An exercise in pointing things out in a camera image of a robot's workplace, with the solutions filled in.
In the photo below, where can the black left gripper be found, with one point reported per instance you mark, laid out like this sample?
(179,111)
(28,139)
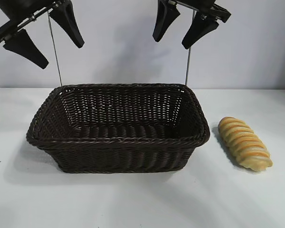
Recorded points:
(12,26)

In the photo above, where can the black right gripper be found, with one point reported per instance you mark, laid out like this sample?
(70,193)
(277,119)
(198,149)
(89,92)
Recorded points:
(211,8)

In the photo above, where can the dark brown woven wicker basket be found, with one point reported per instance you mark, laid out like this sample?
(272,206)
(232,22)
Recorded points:
(114,152)

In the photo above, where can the long striped bread loaf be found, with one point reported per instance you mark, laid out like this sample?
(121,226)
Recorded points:
(244,145)

